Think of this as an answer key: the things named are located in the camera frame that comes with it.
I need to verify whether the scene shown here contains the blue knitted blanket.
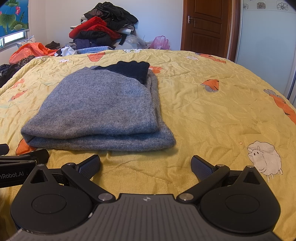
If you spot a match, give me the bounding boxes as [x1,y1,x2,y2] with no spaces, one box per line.
[75,46,114,55]

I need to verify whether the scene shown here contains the clear plastic bag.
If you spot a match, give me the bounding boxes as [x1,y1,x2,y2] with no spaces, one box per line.
[120,35,147,50]

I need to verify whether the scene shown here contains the floral pillow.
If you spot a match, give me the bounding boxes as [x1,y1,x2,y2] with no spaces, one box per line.
[16,35,37,49]

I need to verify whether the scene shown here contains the pink plastic bag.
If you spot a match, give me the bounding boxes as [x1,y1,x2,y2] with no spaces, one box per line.
[148,36,170,50]

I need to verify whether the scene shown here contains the brown wooden door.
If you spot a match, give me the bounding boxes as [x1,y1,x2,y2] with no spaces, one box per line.
[180,0,233,61]

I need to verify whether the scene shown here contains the pile of clothes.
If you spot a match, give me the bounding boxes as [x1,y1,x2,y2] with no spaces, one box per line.
[68,1,139,50]

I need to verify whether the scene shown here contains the lotus flower window blind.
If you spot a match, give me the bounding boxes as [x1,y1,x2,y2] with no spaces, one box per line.
[0,0,29,37]

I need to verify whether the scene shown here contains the grey sweater with navy sleeves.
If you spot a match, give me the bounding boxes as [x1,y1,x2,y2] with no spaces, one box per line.
[20,61,176,152]

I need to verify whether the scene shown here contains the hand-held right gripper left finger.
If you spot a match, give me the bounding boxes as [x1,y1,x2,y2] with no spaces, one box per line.
[25,155,116,204]

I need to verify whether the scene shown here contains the orange plastic bag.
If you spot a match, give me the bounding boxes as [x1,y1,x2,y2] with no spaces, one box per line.
[9,42,57,65]

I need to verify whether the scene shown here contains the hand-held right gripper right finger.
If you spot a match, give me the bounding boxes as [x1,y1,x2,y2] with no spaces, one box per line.
[177,155,269,204]

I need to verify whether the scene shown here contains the leopard print cloth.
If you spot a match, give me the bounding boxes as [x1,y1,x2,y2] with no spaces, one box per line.
[11,56,35,67]

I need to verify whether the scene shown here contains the brown wooden door frame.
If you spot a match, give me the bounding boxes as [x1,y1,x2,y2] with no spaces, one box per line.
[228,0,243,63]

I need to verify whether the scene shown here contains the window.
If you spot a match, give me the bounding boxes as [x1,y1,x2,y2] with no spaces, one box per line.
[0,30,27,49]

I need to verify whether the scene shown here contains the yellow printed quilt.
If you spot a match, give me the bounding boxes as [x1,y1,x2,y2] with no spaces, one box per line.
[0,49,296,241]

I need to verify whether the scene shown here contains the white crumpled paper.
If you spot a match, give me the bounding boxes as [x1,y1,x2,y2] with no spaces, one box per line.
[54,46,78,57]

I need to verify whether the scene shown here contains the pale blue wardrobe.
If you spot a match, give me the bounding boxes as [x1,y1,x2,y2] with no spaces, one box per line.
[235,0,296,105]

